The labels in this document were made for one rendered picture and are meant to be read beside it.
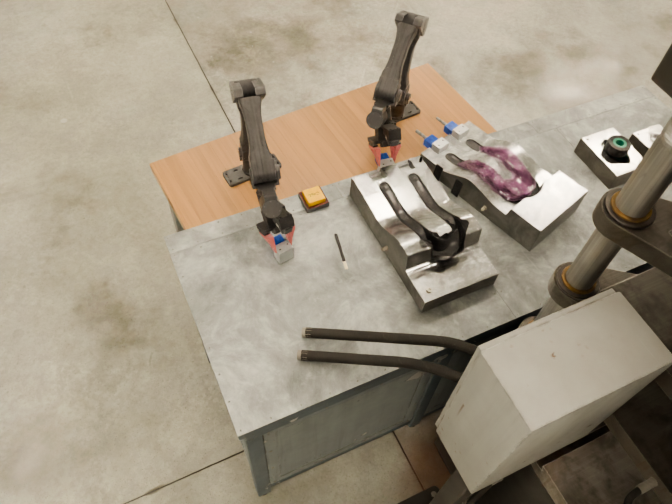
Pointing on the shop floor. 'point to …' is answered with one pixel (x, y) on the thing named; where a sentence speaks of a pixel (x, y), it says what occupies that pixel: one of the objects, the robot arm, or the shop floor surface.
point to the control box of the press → (542, 391)
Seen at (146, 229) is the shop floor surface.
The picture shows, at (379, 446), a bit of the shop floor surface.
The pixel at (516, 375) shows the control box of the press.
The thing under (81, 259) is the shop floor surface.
